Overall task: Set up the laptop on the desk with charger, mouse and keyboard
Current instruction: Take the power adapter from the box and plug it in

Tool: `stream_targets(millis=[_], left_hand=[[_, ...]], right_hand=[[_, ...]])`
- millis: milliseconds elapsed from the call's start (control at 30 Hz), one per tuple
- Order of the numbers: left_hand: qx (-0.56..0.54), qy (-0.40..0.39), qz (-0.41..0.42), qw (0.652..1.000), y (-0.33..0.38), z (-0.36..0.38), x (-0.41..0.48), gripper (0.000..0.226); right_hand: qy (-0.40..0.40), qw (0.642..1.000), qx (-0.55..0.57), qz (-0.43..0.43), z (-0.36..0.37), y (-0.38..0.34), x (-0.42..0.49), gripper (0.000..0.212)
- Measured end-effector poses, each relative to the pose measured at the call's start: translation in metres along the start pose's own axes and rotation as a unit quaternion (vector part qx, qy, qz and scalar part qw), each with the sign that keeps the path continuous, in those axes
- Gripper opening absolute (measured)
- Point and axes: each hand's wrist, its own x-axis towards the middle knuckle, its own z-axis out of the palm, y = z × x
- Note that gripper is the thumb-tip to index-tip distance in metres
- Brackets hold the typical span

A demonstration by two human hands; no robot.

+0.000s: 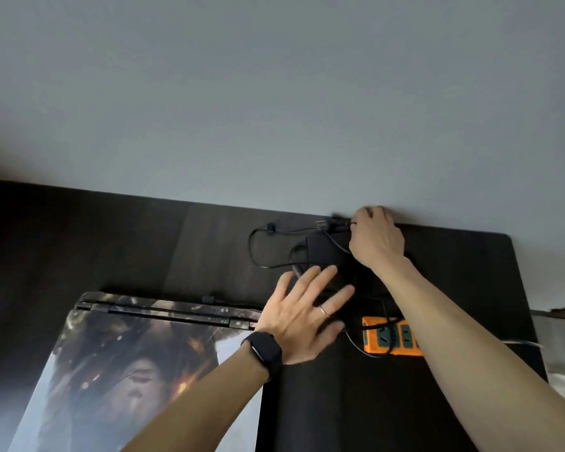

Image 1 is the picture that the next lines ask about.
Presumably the person's left hand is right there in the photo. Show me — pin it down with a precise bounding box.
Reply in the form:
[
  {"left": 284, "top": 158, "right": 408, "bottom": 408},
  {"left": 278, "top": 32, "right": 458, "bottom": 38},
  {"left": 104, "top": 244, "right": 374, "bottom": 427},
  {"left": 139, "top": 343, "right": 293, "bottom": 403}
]
[{"left": 254, "top": 264, "right": 355, "bottom": 367}]

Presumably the person's right hand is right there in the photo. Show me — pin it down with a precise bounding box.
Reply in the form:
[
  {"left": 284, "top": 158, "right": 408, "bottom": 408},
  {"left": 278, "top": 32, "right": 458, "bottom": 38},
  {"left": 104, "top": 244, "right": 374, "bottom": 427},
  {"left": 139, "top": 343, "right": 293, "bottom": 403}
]
[{"left": 348, "top": 205, "right": 413, "bottom": 278}]

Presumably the thick black power cord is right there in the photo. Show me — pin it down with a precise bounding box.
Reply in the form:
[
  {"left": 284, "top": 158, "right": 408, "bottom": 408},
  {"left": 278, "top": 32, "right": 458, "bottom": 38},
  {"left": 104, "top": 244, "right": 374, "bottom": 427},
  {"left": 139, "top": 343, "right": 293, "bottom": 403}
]
[{"left": 289, "top": 215, "right": 404, "bottom": 359}]

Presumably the thin black charger cable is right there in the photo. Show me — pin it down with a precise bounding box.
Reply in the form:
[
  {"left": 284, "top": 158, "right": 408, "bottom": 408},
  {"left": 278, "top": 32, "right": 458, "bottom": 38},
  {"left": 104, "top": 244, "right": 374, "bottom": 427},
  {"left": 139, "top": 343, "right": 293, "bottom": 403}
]
[{"left": 201, "top": 222, "right": 333, "bottom": 310}]

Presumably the laptop with printed portrait skin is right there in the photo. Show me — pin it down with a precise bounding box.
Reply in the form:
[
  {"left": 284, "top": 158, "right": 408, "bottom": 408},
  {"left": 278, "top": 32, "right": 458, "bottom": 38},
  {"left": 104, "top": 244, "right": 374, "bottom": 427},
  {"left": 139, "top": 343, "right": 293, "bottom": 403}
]
[{"left": 7, "top": 291, "right": 264, "bottom": 452}]

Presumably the person's right forearm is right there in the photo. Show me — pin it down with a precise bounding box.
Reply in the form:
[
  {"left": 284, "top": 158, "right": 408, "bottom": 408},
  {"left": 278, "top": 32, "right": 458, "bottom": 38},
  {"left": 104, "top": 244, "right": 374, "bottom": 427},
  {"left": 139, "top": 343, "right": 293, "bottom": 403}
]
[{"left": 374, "top": 256, "right": 565, "bottom": 452}]

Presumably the person's left forearm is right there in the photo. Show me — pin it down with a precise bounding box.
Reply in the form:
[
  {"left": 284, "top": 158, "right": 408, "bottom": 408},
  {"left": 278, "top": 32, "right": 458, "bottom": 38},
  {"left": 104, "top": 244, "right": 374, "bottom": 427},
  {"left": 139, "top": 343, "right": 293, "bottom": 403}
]
[{"left": 122, "top": 345, "right": 269, "bottom": 452}]

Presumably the dark wooden desk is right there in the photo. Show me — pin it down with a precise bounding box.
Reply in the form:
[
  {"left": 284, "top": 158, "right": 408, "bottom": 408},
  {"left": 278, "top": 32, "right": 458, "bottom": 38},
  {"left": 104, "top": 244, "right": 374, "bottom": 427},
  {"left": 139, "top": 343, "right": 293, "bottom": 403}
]
[{"left": 0, "top": 178, "right": 549, "bottom": 452}]

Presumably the black smartwatch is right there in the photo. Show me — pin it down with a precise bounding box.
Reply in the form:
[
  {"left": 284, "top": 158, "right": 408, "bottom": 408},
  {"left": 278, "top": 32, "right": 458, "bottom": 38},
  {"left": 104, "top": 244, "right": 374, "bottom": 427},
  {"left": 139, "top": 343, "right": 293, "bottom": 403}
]
[{"left": 240, "top": 330, "right": 284, "bottom": 383}]

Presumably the orange power strip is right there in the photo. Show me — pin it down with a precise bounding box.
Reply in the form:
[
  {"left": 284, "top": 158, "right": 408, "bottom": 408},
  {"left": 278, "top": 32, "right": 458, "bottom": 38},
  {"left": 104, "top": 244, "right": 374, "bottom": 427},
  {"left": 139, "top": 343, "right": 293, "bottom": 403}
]
[{"left": 361, "top": 316, "right": 424, "bottom": 357}]

